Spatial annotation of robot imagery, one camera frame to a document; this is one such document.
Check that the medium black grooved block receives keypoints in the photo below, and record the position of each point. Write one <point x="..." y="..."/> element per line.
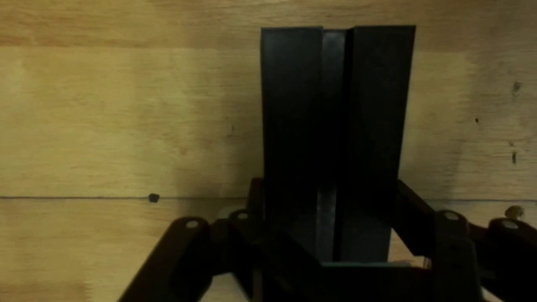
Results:
<point x="335" y="124"/>

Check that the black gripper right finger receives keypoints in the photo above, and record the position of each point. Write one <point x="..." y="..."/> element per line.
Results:
<point x="474" y="258"/>

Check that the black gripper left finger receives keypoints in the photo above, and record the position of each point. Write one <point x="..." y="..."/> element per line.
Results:
<point x="189" y="258"/>

